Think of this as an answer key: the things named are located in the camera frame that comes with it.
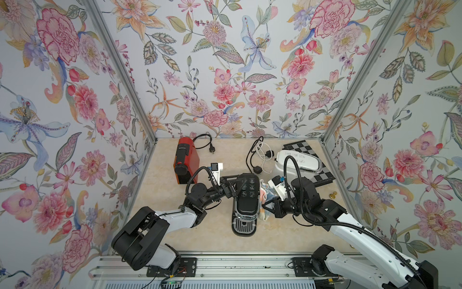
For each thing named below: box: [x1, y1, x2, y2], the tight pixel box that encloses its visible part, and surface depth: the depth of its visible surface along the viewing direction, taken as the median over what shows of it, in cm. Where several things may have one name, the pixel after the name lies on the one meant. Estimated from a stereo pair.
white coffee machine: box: [274, 149, 323, 175], surface depth 83 cm
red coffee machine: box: [173, 136, 200, 185], surface depth 92 cm
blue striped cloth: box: [259, 179, 280, 221], surface depth 72 cm
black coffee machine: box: [231, 172, 261, 237], surface depth 72 cm
